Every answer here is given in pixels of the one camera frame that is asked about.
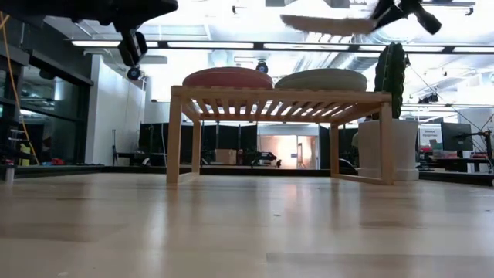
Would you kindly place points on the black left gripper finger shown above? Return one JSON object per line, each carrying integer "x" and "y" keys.
{"x": 150, "y": 9}
{"x": 133, "y": 48}

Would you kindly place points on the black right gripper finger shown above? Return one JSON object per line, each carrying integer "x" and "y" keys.
{"x": 390, "y": 18}
{"x": 382, "y": 7}

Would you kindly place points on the white ceramic plate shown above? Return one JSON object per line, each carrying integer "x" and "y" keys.
{"x": 320, "y": 80}
{"x": 328, "y": 25}

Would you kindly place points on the pink ceramic plate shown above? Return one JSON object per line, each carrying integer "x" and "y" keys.
{"x": 227, "y": 78}

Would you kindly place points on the black background robot arm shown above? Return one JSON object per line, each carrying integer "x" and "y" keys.
{"x": 264, "y": 157}

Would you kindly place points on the light wooden slatted shelf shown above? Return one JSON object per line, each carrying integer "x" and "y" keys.
{"x": 281, "y": 96}

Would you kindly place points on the tall green cactus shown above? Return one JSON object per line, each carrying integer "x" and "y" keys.
{"x": 390, "y": 85}

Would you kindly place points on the long ceiling light bar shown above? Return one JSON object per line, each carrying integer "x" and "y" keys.
{"x": 212, "y": 45}

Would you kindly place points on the white printed sign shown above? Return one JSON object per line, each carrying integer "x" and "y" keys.
{"x": 429, "y": 135}

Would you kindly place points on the black computer monitor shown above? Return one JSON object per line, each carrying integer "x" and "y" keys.
{"x": 456, "y": 136}

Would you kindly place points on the white square planter pot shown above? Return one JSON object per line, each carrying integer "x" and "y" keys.
{"x": 405, "y": 150}

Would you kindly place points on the brown cardboard box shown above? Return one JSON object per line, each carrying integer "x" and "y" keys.
{"x": 225, "y": 156}

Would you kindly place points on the black round ceiling camera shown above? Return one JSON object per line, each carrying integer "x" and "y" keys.
{"x": 134, "y": 73}
{"x": 262, "y": 66}

